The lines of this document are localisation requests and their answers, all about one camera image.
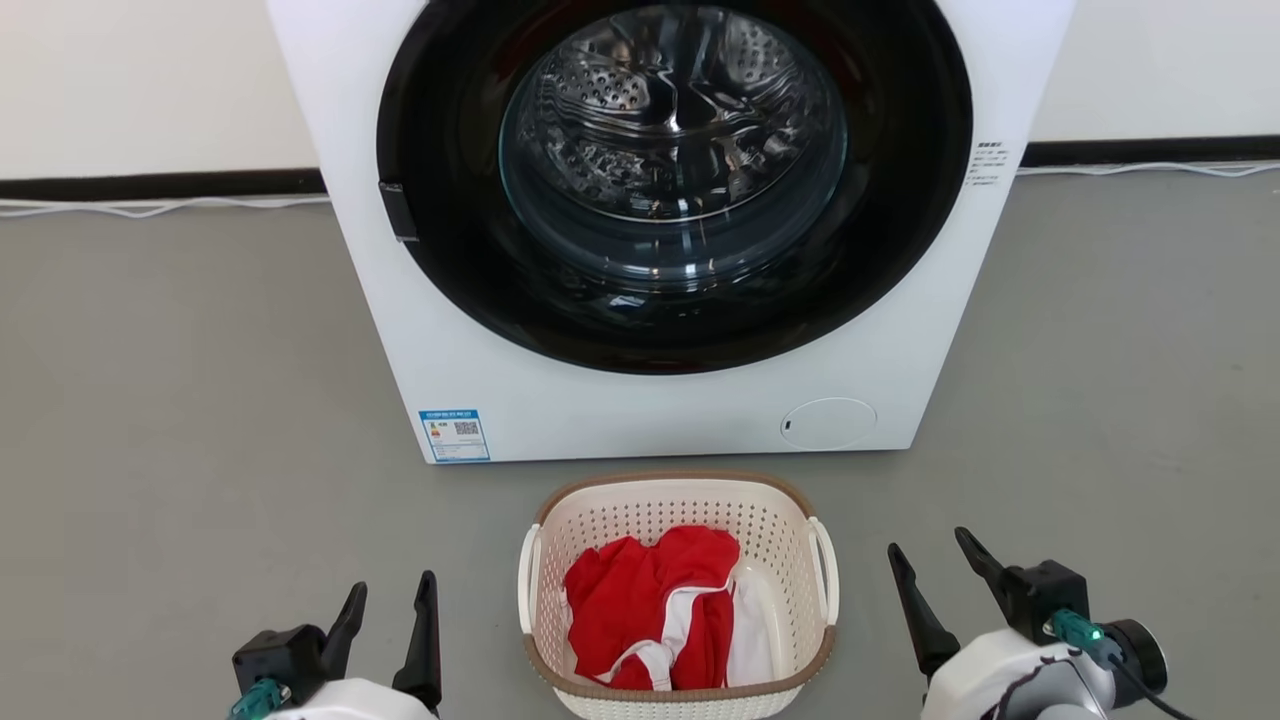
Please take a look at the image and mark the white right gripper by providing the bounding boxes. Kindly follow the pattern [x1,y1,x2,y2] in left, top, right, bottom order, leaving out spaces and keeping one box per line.
[888,527,1116,720]

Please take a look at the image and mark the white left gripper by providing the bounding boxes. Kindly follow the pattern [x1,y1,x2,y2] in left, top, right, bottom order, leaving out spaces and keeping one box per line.
[262,571,442,720]

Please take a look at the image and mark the cream laundry basket brown rim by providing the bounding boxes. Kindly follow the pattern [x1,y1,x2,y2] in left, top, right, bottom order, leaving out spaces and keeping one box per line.
[517,471,840,720]

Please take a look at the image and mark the round white filter cover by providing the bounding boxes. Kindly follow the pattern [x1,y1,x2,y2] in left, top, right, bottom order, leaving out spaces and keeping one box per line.
[780,397,878,451]

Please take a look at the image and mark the blue-bordered energy label sticker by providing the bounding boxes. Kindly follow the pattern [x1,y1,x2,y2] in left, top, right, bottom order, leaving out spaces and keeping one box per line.
[419,408,492,464]

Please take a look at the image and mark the red and white garment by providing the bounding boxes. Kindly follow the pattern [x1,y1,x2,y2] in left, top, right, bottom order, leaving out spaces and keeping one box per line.
[563,525,776,693]

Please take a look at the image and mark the white front-load washing machine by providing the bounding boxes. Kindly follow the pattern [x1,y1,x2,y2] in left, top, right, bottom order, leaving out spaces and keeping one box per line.
[266,0,1077,465]

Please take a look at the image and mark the black round washer door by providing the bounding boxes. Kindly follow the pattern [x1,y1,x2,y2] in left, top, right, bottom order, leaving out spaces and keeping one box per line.
[376,0,974,376]

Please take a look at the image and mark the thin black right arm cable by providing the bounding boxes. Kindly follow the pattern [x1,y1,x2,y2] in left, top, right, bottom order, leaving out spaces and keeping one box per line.
[1108,655,1196,720]

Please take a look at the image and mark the black washer door handle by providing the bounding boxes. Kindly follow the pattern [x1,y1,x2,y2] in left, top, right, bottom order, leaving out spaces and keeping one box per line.
[378,181,419,243]

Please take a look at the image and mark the white floor cable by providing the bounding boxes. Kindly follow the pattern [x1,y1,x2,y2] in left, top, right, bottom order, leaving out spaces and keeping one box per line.
[1017,160,1280,179]
[0,195,331,219]

